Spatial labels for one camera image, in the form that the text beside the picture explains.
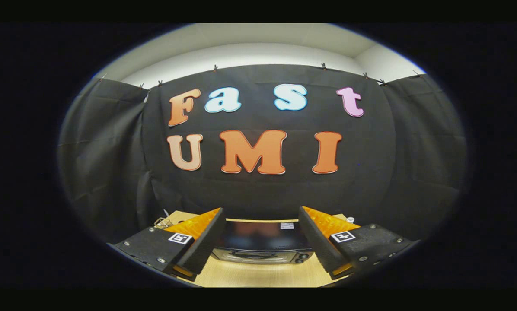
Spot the black toaster oven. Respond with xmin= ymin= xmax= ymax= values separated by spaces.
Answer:
xmin=210 ymin=220 xmax=315 ymax=265

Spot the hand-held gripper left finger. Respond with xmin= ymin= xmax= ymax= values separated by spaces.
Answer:
xmin=107 ymin=207 xmax=227 ymax=282

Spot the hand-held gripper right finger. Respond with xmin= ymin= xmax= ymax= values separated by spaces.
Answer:
xmin=298 ymin=206 xmax=420 ymax=280

